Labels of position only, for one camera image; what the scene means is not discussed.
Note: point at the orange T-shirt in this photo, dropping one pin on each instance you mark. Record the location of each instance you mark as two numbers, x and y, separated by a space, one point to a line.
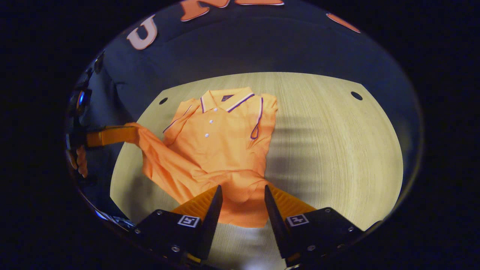
225 150

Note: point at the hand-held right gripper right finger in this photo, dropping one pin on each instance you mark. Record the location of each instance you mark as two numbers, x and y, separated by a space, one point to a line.
275 225

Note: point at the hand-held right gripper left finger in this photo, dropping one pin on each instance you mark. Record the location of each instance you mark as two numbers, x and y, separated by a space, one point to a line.
210 225

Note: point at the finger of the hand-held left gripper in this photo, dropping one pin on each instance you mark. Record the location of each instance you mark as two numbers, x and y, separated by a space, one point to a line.
110 136

